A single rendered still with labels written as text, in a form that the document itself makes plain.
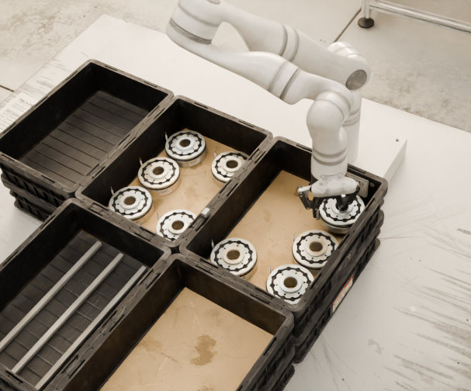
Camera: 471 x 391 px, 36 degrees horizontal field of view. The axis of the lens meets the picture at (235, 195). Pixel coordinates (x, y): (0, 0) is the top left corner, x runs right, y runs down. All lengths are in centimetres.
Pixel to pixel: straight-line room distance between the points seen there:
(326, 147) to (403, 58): 204
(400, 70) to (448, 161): 141
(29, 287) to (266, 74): 72
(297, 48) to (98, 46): 106
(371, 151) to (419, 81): 144
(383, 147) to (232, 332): 69
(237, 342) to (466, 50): 231
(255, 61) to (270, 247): 45
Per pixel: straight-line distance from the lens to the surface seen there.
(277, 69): 137
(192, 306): 155
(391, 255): 177
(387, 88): 326
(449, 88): 329
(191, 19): 139
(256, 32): 146
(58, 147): 194
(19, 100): 233
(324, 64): 159
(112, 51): 242
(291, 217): 167
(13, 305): 166
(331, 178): 147
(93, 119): 199
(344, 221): 160
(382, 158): 188
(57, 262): 169
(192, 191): 174
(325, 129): 136
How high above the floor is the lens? 213
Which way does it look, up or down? 49 degrees down
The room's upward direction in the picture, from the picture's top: 7 degrees counter-clockwise
